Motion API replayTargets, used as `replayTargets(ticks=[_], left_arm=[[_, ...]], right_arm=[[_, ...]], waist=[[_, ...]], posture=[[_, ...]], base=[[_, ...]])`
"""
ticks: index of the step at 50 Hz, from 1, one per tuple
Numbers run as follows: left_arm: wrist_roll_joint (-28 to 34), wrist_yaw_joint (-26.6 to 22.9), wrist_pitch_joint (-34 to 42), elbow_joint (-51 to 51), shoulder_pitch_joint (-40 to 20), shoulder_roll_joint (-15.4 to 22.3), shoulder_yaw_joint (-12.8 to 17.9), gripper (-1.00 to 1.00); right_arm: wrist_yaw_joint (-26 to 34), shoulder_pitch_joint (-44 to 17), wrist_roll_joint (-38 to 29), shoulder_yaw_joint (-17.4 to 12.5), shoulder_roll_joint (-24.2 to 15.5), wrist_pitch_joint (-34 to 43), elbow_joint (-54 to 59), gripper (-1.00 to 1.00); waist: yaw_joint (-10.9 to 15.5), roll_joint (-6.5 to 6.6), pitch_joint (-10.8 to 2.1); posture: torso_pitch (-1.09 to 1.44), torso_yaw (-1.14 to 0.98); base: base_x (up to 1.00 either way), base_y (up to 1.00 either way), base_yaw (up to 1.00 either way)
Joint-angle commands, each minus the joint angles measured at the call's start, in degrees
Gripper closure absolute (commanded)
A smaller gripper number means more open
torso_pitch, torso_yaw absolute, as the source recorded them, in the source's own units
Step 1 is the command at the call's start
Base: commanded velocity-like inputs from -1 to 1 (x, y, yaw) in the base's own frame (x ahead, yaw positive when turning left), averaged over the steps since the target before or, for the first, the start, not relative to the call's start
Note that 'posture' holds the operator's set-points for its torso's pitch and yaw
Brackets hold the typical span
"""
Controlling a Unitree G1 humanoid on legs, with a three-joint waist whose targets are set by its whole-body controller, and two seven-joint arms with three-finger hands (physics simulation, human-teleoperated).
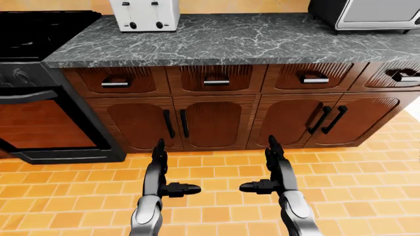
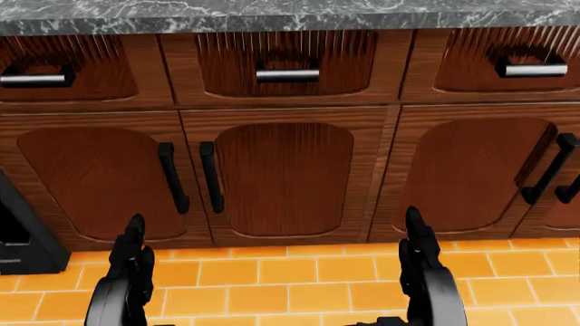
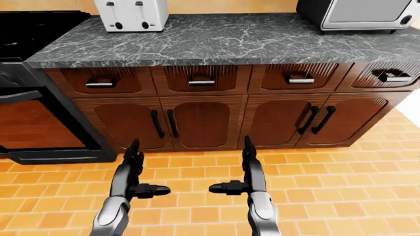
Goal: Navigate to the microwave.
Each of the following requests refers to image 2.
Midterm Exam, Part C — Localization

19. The brown wooden drawer front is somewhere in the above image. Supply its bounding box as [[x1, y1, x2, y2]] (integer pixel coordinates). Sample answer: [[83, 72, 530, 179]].
[[399, 24, 580, 102], [0, 33, 176, 105], [156, 29, 414, 107]]

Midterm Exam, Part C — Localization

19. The black cabinet door handle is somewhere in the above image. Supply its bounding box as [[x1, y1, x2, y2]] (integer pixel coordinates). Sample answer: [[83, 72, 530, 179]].
[[520, 132, 579, 206], [198, 141, 226, 215], [157, 141, 191, 216], [554, 176, 580, 205]]

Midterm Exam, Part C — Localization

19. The grey marble countertop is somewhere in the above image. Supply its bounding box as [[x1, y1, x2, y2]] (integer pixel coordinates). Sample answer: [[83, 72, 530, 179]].
[[0, 0, 580, 37]]

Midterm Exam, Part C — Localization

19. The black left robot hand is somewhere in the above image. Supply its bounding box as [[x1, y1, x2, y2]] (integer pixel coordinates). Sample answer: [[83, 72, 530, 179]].
[[84, 213, 156, 326]]

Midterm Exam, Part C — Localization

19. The silver drawer bar handle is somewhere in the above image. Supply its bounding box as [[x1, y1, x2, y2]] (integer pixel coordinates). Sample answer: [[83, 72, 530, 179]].
[[494, 54, 569, 79], [0, 62, 76, 90], [255, 59, 321, 84]]

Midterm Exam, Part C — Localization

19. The brown wooden cabinet door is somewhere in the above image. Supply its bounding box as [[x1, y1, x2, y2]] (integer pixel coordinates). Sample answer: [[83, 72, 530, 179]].
[[367, 103, 580, 243], [179, 105, 391, 247], [508, 141, 580, 241], [0, 110, 215, 253]]

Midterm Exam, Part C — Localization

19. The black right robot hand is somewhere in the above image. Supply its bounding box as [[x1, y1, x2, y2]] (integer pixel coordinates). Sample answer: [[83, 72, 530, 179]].
[[398, 205, 468, 326]]

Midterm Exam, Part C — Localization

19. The black kitchen appliance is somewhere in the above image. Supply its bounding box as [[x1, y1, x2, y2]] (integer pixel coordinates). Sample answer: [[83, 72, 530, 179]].
[[0, 168, 73, 277]]

